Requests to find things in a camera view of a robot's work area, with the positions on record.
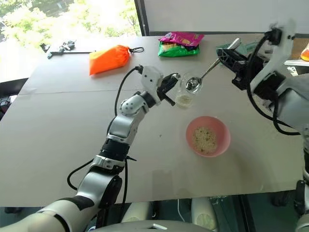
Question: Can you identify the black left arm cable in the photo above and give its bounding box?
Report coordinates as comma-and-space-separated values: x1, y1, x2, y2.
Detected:
67, 64, 145, 206

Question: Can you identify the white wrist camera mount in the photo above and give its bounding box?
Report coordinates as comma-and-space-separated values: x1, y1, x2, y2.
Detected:
140, 65, 165, 106
249, 17, 297, 94

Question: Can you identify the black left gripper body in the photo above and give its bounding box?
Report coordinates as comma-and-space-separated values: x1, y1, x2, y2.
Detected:
156, 75, 180, 102

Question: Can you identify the magenta snack packet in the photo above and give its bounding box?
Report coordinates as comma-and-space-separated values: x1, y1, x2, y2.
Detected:
158, 31, 205, 47

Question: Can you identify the bunch of dark keys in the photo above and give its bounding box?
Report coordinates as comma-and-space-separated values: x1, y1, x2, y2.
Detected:
57, 40, 77, 52

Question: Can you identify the white thin cable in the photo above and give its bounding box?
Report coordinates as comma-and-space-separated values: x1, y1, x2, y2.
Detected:
177, 198, 185, 219

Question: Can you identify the white rounded robot leg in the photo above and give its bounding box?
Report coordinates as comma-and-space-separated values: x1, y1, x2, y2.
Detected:
120, 201, 155, 223
191, 197, 218, 231

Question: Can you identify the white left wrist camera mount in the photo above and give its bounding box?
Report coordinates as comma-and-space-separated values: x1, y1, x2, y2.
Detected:
140, 65, 165, 106

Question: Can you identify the pink bowl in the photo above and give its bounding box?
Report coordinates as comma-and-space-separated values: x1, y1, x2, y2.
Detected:
185, 116, 231, 159

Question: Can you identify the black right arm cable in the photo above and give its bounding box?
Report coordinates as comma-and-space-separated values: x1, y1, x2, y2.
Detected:
245, 30, 302, 136

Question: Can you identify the silver metal spoon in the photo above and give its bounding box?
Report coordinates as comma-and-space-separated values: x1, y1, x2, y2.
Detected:
185, 38, 242, 93

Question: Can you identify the orange drawstring bag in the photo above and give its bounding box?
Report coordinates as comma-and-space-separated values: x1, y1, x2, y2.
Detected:
88, 44, 145, 76

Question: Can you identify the black cable clutter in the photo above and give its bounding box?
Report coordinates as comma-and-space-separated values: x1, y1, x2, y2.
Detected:
0, 95, 18, 117

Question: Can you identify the orange bottle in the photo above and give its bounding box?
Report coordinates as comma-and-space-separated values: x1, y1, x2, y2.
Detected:
300, 42, 309, 61

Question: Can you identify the clear glass mug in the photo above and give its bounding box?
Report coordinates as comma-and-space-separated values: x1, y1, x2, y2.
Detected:
175, 72, 202, 110

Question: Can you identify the oatmeal in glass mug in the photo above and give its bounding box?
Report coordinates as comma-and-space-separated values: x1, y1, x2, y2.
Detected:
175, 94, 194, 108

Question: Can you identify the oatmeal in pink bowl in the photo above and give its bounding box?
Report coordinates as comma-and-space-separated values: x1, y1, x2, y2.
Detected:
191, 126, 217, 154

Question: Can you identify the black thin rod tool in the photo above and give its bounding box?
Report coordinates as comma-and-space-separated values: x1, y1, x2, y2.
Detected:
40, 42, 97, 59

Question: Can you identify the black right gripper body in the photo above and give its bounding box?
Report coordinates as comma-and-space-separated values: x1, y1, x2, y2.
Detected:
231, 52, 267, 91

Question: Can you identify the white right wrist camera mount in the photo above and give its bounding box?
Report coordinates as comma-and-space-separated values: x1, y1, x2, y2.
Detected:
249, 17, 297, 94

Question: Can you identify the black window frame post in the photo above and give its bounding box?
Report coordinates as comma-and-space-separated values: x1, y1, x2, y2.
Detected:
133, 0, 151, 37

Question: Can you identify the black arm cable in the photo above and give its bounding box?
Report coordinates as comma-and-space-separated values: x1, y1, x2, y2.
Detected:
245, 30, 302, 136
67, 64, 145, 206

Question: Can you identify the grey robot torso top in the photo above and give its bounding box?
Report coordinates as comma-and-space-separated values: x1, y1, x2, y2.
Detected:
96, 219, 218, 232

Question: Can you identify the green snack packet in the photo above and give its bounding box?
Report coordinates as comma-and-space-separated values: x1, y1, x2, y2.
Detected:
157, 40, 201, 58

